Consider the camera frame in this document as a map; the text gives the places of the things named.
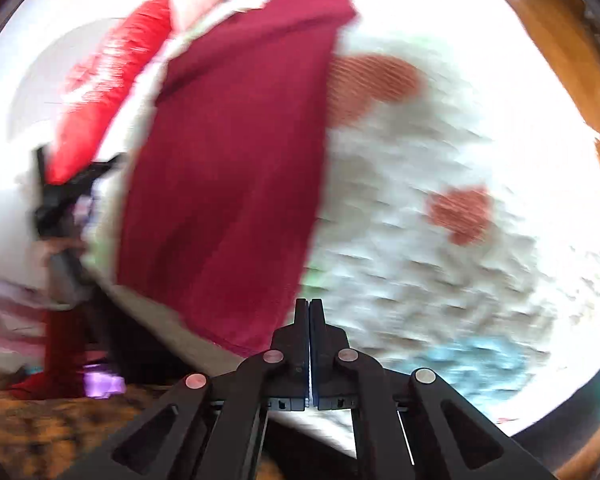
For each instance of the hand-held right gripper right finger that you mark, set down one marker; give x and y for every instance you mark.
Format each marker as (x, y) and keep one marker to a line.
(317, 331)

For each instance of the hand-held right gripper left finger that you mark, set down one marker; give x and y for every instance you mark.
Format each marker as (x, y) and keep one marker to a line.
(301, 331)

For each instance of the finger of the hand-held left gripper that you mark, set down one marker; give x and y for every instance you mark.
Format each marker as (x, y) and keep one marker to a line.
(75, 180)

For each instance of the dark red garment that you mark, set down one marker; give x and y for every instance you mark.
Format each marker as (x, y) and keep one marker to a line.
(230, 170)

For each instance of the bright red cloth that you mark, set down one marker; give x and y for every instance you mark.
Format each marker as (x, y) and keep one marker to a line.
(107, 85)

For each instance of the white blanket with red hearts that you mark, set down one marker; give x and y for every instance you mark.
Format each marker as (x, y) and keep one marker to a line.
(430, 240)

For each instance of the brown patterned blanket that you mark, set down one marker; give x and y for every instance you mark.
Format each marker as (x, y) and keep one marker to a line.
(55, 425)

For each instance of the wooden furniture panel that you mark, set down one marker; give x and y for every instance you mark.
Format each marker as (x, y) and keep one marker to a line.
(565, 35)

